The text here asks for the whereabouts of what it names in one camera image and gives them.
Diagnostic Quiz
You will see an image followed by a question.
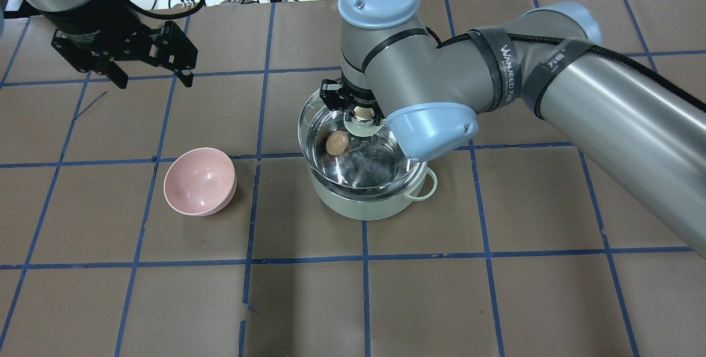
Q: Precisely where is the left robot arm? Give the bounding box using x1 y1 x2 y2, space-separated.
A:
2 0 205 89

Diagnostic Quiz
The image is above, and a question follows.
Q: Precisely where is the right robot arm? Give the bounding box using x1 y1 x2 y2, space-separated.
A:
321 0 705 255

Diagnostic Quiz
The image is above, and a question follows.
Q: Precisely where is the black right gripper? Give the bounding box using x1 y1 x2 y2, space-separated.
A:
320 79 377 111

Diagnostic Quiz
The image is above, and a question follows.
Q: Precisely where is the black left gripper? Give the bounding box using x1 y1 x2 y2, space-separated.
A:
51 15 197 89

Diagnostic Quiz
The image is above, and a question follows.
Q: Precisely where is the pink bowl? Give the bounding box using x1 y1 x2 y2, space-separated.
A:
162 147 238 217

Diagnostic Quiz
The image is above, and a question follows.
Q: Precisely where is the mint green steel pot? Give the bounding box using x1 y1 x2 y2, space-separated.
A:
298 90 438 222

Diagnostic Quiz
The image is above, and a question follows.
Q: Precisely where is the brown egg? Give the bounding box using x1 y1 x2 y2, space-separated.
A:
325 130 350 156

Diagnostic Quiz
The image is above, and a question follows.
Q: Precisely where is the glass pot lid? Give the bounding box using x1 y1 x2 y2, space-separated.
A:
297 90 427 192

